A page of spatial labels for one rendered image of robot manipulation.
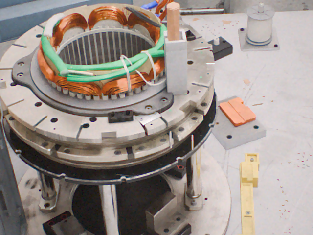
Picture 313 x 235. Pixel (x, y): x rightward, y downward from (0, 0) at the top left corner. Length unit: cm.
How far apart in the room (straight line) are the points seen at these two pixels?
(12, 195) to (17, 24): 30
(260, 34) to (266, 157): 37
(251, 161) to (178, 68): 40
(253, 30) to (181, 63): 66
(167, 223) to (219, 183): 15
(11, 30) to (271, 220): 56
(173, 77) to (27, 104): 21
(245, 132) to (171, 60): 45
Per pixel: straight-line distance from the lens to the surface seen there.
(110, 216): 100
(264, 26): 152
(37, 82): 95
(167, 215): 108
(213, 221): 114
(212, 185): 119
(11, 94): 95
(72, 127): 88
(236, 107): 134
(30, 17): 118
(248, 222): 115
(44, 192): 117
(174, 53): 87
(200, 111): 95
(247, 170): 122
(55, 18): 98
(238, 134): 129
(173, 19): 85
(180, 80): 90
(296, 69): 149
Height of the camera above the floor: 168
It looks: 42 degrees down
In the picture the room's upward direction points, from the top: 3 degrees counter-clockwise
